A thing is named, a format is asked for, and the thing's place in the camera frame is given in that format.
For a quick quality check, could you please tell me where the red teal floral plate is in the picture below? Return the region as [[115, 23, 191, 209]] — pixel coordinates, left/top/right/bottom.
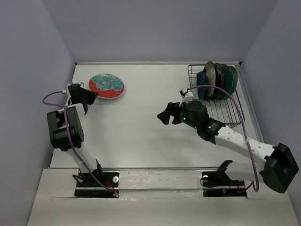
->
[[88, 73, 125, 99]]

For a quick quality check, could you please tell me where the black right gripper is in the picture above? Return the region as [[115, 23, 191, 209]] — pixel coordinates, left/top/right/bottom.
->
[[157, 100, 200, 130]]

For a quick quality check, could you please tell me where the dark blue square plate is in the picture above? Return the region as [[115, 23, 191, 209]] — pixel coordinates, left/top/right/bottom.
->
[[196, 71, 208, 100]]

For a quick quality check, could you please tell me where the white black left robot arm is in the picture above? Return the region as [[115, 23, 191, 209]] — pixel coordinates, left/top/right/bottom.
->
[[47, 83, 104, 186]]

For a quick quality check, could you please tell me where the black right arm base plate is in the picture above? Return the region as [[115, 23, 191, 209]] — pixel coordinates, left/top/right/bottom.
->
[[199, 171, 247, 198]]

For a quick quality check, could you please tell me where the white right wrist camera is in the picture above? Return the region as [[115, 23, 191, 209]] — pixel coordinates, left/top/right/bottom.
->
[[179, 88, 194, 106]]

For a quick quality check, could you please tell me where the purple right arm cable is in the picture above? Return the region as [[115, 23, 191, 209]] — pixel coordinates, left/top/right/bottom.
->
[[187, 85, 261, 193]]

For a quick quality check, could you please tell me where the brown rimmed cream plate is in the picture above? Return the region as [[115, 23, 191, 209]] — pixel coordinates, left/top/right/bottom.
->
[[203, 61, 216, 99]]

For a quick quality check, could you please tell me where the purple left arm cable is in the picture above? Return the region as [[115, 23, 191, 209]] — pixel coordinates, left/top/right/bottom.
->
[[42, 89, 119, 197]]

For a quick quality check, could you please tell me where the dark blue round plate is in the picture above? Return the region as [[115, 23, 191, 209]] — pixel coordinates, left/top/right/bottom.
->
[[211, 63, 228, 101]]

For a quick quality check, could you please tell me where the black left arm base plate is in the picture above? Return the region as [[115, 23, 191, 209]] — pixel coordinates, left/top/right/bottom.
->
[[72, 171, 119, 198]]

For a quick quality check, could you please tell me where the black wire dish rack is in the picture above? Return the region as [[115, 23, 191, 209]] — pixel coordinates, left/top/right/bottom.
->
[[188, 64, 241, 128]]

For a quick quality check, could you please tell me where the teal scalloped embossed plate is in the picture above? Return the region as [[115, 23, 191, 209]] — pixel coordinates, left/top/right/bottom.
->
[[222, 65, 238, 95]]

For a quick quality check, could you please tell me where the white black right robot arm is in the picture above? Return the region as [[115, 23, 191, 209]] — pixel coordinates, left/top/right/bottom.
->
[[157, 101, 299, 194]]

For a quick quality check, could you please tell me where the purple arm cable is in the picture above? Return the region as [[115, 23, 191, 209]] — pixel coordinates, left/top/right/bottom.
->
[[42, 89, 119, 197], [187, 85, 261, 193]]

